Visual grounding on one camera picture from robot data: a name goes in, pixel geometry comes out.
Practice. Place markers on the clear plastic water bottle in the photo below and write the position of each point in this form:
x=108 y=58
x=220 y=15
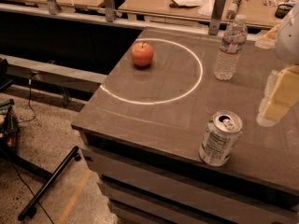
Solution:
x=232 y=43

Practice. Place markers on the black metal stand leg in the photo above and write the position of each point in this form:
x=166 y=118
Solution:
x=30 y=209

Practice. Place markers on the white green soda can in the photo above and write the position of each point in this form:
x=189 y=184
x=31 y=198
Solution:
x=223 y=130

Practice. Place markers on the white cylindrical tool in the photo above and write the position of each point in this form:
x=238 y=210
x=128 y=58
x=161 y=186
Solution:
x=233 y=8

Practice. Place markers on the grey metal bracket middle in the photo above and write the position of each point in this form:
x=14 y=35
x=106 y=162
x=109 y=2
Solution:
x=111 y=14

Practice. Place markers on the grey metal bracket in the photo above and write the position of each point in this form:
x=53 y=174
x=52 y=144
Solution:
x=53 y=7
x=111 y=14
x=216 y=16

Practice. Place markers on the red apple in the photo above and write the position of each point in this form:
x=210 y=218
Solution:
x=142 y=54

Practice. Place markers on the black round object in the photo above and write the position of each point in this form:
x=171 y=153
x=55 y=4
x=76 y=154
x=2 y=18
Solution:
x=283 y=10

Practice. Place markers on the grey metal rail beam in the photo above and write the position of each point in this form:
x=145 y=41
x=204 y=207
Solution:
x=54 y=74

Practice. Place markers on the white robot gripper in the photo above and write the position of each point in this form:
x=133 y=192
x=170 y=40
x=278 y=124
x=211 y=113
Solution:
x=289 y=36

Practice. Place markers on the grey metal bracket right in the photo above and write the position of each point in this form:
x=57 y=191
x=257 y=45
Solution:
x=216 y=16

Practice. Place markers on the dark equipment at left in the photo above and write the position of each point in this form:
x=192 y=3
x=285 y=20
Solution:
x=9 y=127

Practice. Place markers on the white papers on table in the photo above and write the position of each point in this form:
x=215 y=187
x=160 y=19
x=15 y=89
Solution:
x=204 y=7

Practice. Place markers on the grey metal bracket left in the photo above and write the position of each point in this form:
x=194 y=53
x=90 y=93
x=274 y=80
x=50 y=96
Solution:
x=53 y=7

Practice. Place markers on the grey drawer cabinet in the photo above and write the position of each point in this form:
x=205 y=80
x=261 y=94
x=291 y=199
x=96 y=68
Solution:
x=149 y=188

